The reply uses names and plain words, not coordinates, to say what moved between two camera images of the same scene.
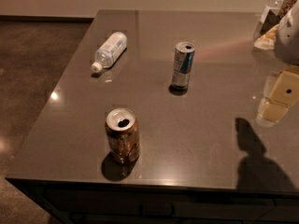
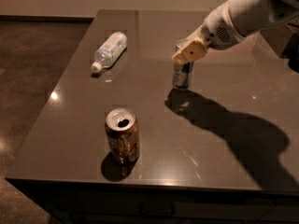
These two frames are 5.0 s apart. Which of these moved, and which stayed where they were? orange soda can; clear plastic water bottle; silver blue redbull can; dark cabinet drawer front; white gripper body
Moved: white gripper body
Stayed: dark cabinet drawer front; orange soda can; silver blue redbull can; clear plastic water bottle
